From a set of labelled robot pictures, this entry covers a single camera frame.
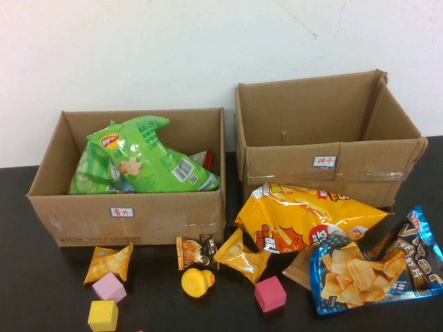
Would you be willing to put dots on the green Lay's chips bag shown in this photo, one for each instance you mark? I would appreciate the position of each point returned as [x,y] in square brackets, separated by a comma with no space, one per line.
[155,162]

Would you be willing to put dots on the white red-edged snack bag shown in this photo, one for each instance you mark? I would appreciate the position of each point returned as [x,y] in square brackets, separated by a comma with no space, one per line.
[204,157]

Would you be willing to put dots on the large yellow fries snack bag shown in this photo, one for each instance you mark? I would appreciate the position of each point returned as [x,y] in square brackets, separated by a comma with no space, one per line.
[294,214]

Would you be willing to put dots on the small orange black snack packet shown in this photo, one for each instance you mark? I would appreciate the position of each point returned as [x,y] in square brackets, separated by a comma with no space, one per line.
[188,252]

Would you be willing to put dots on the cardboard box with tape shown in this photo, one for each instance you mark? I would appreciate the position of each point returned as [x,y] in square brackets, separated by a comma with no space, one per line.
[294,162]

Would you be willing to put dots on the cardboard box without tape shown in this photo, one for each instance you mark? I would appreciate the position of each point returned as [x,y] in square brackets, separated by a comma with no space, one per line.
[155,221]

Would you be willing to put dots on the small yellow chips packet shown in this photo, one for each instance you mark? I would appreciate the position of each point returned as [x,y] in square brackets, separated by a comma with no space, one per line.
[107,263]
[239,256]

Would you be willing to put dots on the yellow rubber duck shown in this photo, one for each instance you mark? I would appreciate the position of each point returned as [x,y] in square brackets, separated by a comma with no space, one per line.
[195,281]

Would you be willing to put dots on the brown paper packet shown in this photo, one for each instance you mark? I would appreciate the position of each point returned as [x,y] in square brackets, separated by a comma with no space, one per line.
[297,271]

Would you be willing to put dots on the green cucumber chips bag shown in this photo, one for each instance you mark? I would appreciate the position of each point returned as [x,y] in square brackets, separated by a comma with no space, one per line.
[86,176]

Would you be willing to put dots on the magenta foam cube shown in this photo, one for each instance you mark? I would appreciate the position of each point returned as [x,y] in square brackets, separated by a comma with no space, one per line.
[270,294]

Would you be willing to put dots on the blue shrimp chips bag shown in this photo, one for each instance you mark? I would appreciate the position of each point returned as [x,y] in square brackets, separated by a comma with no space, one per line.
[346,276]

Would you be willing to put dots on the light pink foam cube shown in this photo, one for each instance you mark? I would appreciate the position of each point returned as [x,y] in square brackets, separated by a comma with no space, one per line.
[109,288]

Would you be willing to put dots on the yellow foam cube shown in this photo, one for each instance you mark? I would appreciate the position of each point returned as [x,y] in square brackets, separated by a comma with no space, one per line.
[102,316]

